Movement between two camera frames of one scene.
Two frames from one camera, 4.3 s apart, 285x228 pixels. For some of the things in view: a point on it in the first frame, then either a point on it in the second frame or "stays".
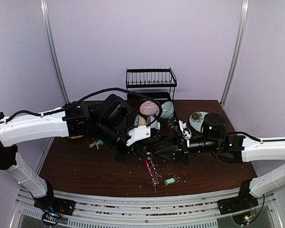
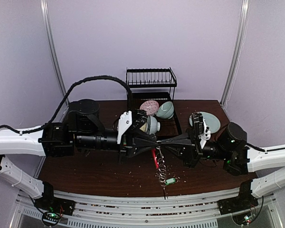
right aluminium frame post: x=237 y=52 stays
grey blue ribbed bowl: x=156 y=124 stays
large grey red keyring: x=155 y=175 → x=160 y=164
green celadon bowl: x=167 y=109 stays
